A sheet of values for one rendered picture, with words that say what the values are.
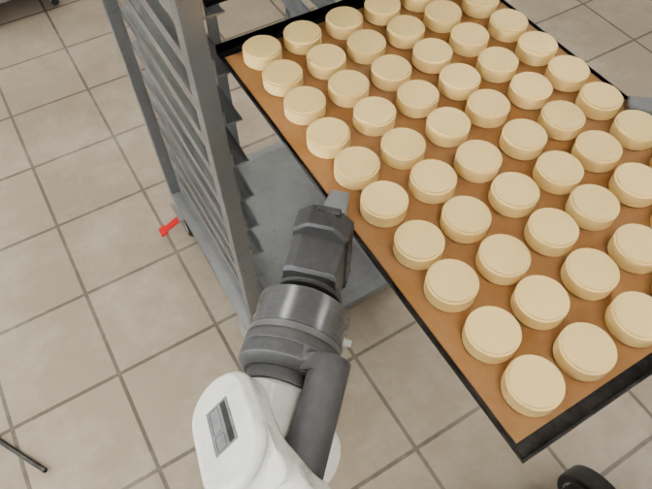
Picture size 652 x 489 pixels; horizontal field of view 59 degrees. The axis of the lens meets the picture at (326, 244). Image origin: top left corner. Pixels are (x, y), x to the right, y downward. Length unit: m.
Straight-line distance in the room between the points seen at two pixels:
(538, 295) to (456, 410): 1.13
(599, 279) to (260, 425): 0.34
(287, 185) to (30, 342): 0.89
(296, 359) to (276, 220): 1.29
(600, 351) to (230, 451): 0.32
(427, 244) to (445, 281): 0.04
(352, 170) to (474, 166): 0.13
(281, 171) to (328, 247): 1.35
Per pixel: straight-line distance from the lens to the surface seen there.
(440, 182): 0.62
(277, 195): 1.81
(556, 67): 0.79
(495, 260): 0.57
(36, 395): 1.83
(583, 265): 0.60
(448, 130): 0.67
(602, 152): 0.70
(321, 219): 0.53
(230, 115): 0.89
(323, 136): 0.65
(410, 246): 0.57
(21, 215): 2.19
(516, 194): 0.63
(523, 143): 0.68
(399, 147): 0.65
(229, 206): 1.01
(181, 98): 1.21
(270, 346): 0.49
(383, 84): 0.73
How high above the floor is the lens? 1.56
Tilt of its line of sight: 56 degrees down
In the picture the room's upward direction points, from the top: straight up
